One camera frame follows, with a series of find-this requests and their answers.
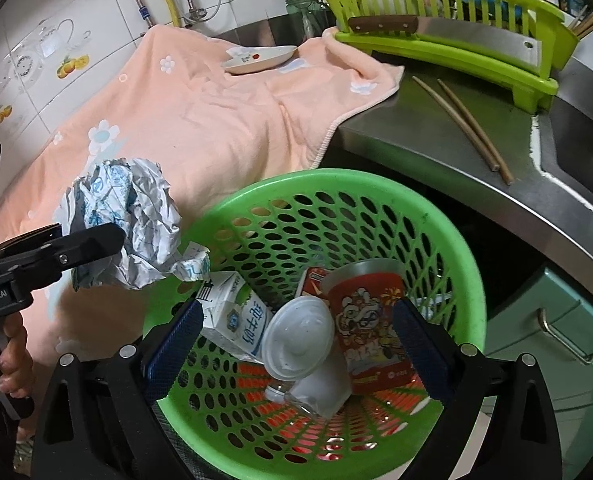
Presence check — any green glass utensil jar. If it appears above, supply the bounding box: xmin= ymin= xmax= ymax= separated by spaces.
xmin=285 ymin=0 xmax=330 ymax=41

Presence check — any teal cabinet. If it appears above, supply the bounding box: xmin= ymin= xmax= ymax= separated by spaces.
xmin=484 ymin=265 xmax=593 ymax=480

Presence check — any white lidded paper cup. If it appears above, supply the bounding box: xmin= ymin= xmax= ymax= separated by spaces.
xmin=265 ymin=295 xmax=352 ymax=418

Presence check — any red translucent plastic cup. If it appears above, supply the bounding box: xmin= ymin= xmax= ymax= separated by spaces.
xmin=324 ymin=259 xmax=415 ymax=395

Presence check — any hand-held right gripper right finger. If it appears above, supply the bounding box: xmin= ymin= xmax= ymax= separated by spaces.
xmin=391 ymin=298 xmax=563 ymax=480

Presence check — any bundle of wooden chopsticks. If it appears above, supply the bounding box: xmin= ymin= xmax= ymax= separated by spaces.
xmin=571 ymin=7 xmax=593 ymax=38

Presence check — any orange snack packet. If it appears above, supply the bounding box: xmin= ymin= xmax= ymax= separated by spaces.
xmin=295 ymin=266 xmax=333 ymax=301

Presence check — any green plastic dish rack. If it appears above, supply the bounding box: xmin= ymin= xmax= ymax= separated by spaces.
xmin=309 ymin=0 xmax=582 ymax=113

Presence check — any white and blue foil wrapper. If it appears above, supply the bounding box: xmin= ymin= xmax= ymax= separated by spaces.
xmin=59 ymin=157 xmax=212 ymax=291

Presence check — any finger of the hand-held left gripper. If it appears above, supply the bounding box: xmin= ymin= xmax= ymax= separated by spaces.
xmin=0 ymin=225 xmax=62 ymax=261
xmin=51 ymin=223 xmax=127 ymax=272

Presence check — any white and blue milk carton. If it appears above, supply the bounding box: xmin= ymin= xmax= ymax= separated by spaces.
xmin=199 ymin=270 xmax=277 ymax=363

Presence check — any wooden-handled steel cleaver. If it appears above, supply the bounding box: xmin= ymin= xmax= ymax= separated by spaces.
xmin=347 ymin=15 xmax=542 ymax=80

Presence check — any green plastic basket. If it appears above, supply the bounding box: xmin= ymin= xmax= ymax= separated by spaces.
xmin=144 ymin=169 xmax=487 ymax=480

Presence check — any peach flower-print towel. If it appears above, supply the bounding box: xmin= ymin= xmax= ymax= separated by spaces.
xmin=0 ymin=25 xmax=406 ymax=361

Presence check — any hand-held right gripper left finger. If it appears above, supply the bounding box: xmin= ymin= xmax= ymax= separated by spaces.
xmin=29 ymin=299 xmax=212 ymax=480

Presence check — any white ceramic plate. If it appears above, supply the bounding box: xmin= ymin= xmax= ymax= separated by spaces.
xmin=220 ymin=45 xmax=298 ymax=75

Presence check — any clear plastic cup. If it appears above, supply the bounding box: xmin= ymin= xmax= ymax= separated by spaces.
xmin=265 ymin=379 xmax=322 ymax=417

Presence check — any wooden chopstick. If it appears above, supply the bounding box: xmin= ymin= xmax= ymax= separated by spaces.
xmin=437 ymin=79 xmax=515 ymax=184
xmin=411 ymin=76 xmax=502 ymax=173

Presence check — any steel sink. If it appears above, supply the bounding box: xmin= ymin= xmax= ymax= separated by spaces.
xmin=539 ymin=55 xmax=593 ymax=201

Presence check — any person's left hand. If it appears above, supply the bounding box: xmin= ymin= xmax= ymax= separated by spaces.
xmin=0 ymin=314 xmax=34 ymax=400

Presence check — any red plastic stool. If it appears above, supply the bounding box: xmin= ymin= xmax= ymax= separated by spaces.
xmin=226 ymin=360 xmax=427 ymax=466

